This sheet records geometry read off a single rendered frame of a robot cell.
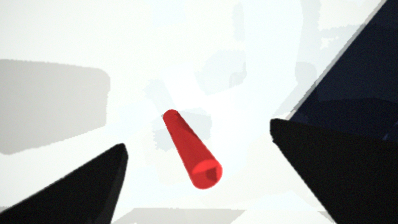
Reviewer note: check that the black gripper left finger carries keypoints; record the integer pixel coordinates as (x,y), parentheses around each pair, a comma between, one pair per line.
(87,195)

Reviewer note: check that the red peg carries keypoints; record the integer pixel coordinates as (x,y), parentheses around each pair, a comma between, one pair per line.
(202,167)

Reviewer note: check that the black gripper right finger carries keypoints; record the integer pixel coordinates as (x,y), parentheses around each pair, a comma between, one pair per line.
(354,177)

